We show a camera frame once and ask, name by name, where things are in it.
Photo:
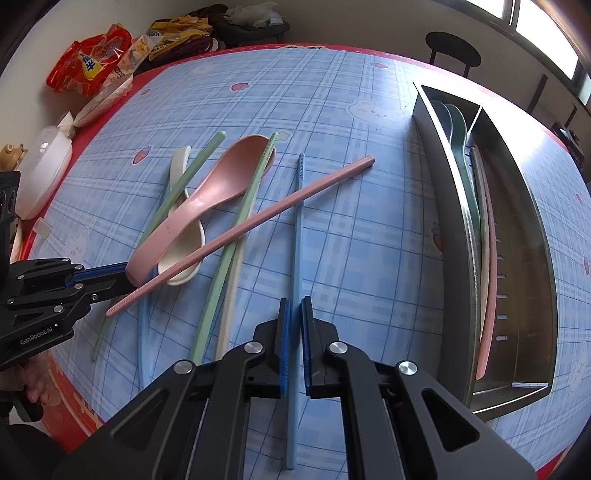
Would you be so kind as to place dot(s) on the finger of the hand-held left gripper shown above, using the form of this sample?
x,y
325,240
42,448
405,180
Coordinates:
x,y
101,273
115,287

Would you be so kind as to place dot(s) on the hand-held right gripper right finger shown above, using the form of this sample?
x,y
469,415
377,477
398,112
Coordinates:
x,y
305,346

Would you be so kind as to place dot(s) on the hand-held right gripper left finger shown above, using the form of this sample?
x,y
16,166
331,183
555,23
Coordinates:
x,y
282,346

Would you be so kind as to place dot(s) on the green chopstick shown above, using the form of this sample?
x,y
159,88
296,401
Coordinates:
x,y
217,300
203,152

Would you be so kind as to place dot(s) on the white spoon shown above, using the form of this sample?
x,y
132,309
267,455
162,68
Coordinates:
x,y
191,240

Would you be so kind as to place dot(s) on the blue chopstick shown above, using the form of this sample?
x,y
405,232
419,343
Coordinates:
x,y
298,240

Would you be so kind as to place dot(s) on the pink chopstick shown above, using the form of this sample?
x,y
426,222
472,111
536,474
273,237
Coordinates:
x,y
483,360
300,198

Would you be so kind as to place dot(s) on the pink spoon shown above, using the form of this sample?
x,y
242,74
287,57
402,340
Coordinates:
x,y
235,170

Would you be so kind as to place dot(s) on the stainless steel utensil tray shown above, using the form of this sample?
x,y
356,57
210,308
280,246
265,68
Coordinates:
x,y
521,277

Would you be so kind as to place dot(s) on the green spoon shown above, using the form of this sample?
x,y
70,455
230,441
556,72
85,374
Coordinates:
x,y
459,134

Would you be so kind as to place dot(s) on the blue spoon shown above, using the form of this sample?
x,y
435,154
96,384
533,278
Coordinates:
x,y
442,117

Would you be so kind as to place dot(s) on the person's left hand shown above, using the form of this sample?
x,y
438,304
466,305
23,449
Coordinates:
x,y
44,383

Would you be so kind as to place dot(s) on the clear plastic wrapper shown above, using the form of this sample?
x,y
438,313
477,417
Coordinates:
x,y
42,227

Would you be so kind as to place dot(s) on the red tablecloth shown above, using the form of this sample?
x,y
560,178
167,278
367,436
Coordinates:
x,y
78,415

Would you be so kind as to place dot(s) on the white lidded pot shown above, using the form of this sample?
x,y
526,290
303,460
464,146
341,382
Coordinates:
x,y
44,170

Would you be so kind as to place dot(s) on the bear-shaped bottle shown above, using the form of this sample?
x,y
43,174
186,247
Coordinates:
x,y
10,157

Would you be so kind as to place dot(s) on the pale ceramic bowl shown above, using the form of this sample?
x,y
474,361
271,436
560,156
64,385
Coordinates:
x,y
104,104

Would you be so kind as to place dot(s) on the red snack bag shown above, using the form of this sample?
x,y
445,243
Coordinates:
x,y
83,60

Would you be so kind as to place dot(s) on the yellow clear snack bag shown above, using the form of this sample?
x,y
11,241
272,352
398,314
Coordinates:
x,y
134,55

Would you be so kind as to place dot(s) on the pile of yellow clothes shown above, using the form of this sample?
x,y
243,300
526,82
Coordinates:
x,y
180,32

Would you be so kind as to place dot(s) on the white plastic bag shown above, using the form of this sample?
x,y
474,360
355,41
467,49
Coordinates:
x,y
254,13

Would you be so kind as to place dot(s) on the silver pressure cooker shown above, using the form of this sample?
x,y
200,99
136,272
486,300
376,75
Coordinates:
x,y
569,141

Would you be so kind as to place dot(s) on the black round stool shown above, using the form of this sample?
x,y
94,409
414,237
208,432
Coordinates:
x,y
452,44

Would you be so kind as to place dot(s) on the black metal rack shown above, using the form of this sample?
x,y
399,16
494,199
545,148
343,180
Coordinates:
x,y
538,92

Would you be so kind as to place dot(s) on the dark framed window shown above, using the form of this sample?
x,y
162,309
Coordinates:
x,y
545,27

